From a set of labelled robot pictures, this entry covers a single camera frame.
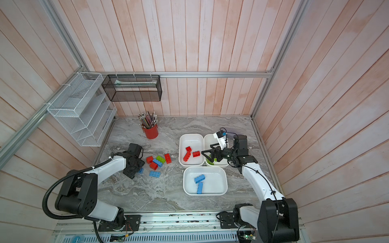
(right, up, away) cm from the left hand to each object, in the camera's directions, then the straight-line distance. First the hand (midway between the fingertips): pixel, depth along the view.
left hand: (139, 170), depth 91 cm
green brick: (+13, +5, +4) cm, 14 cm away
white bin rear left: (+35, +16, +14) cm, 41 cm away
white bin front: (+46, -7, -4) cm, 47 cm away
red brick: (+35, +9, +5) cm, 36 cm away
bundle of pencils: (+2, +31, +10) cm, 32 cm away
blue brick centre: (+10, +5, +2) cm, 11 cm away
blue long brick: (+2, 0, -2) cm, 2 cm away
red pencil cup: (+3, +22, +17) cm, 28 cm away
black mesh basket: (-9, +54, +13) cm, 56 cm away
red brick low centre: (+8, +2, +2) cm, 9 cm away
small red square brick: (+30, +12, +7) cm, 33 cm away
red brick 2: (+17, +6, +4) cm, 18 cm away
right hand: (+41, +14, -10) cm, 44 cm away
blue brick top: (+37, -4, -5) cm, 37 cm away
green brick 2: (+43, +5, -1) cm, 44 cm away
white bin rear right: (+45, +18, +15) cm, 51 cm away
